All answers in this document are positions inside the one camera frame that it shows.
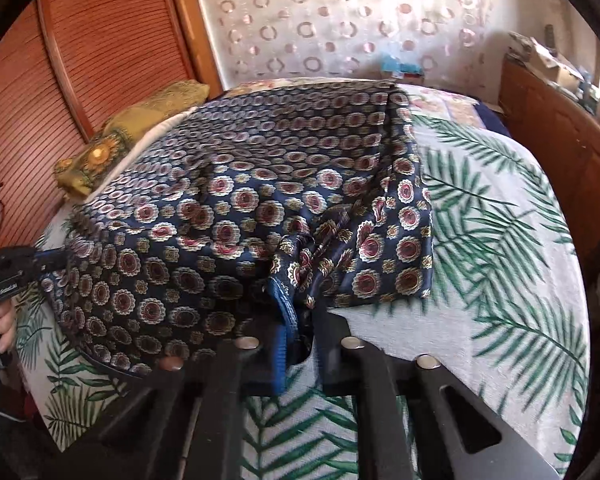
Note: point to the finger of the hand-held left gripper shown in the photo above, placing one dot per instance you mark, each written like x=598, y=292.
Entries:
x=52, y=260

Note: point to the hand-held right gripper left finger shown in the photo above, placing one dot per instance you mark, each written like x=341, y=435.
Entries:
x=280, y=365

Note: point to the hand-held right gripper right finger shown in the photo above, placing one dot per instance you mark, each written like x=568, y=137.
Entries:
x=330, y=360

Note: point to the navy medallion print garment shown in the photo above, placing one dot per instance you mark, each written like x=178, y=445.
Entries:
x=230, y=185

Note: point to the palm leaf print blanket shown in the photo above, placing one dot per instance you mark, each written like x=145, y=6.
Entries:
x=480, y=285

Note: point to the yellow green patterned pillow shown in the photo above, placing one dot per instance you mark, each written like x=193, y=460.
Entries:
x=145, y=110

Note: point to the wooden louvered wardrobe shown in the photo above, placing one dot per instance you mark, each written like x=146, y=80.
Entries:
x=105, y=35

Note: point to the floral print blanket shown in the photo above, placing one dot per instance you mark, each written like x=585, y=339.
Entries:
x=450, y=107

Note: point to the navy blue bedspread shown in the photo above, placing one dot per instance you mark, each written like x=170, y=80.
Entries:
x=490, y=117

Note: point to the cardboard box with blue items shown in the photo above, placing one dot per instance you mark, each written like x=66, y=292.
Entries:
x=402, y=70

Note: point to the wooden cabinet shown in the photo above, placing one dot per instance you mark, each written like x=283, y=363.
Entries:
x=555, y=135

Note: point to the sheer circle pattern curtain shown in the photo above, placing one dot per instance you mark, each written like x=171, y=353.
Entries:
x=330, y=10

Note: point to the open cardboard box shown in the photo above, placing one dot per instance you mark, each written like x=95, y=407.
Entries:
x=545, y=60

